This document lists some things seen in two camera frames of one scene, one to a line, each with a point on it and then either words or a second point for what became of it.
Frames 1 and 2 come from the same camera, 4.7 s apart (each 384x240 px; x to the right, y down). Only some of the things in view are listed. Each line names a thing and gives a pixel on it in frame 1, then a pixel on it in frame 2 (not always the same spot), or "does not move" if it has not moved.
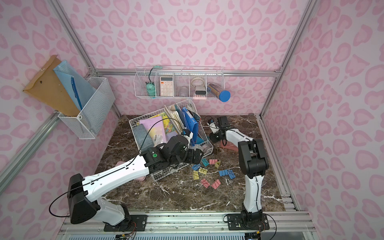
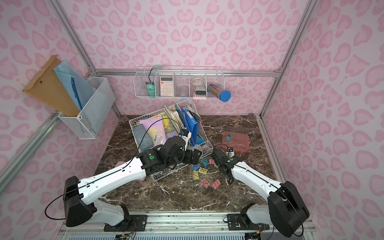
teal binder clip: x=205 y=162 does not move
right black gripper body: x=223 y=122 to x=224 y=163
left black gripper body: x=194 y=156 does not move
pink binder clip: x=205 y=183 does not move
